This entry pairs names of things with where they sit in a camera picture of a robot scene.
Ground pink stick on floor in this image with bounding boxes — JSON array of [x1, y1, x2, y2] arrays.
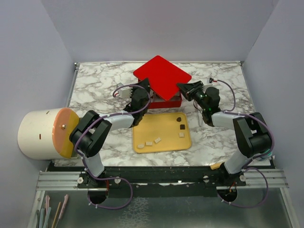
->
[[58, 194, 69, 219]]

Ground yellow stick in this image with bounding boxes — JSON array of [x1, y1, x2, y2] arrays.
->
[[210, 162, 226, 170]]

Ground pink silicone tongs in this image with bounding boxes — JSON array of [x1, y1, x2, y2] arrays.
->
[[196, 109, 204, 127]]

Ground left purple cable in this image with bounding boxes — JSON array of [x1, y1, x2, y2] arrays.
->
[[74, 84, 152, 210]]

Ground white round chocolate bottom-left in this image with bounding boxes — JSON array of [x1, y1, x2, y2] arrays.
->
[[137, 144, 145, 149]]

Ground bottle with green cap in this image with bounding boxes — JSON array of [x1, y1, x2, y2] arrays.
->
[[256, 150, 272, 161]]

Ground grey sticks on floor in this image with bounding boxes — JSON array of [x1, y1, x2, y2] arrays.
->
[[36, 195, 51, 228]]

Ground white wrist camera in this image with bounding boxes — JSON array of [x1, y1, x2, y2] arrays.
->
[[207, 78, 214, 84], [116, 83, 132, 98]]

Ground yellow tray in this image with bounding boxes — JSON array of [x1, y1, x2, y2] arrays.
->
[[133, 113, 192, 153]]

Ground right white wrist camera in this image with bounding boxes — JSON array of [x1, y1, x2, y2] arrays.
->
[[207, 78, 214, 84]]

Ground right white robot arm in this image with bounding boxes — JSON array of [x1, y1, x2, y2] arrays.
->
[[177, 81, 275, 186]]

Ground white cylinder with orange disc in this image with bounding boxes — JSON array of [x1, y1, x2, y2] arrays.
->
[[18, 107, 80, 160]]

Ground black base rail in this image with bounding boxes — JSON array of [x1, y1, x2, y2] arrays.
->
[[78, 162, 247, 198]]

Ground red box lid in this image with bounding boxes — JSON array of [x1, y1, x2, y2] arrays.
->
[[133, 56, 192, 101]]

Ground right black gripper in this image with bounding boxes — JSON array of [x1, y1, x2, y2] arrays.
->
[[176, 81, 208, 111]]

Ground red chocolate box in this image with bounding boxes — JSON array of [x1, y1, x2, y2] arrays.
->
[[148, 91, 182, 109]]

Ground white chocolate centre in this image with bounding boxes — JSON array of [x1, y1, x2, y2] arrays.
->
[[154, 137, 161, 144]]

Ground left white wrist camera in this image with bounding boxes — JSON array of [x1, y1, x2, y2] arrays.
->
[[116, 83, 132, 98]]

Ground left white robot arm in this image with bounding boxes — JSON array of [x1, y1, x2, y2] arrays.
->
[[69, 78, 151, 188]]

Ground wooden stick on floor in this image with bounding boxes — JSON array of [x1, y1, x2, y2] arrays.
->
[[51, 202, 61, 228]]

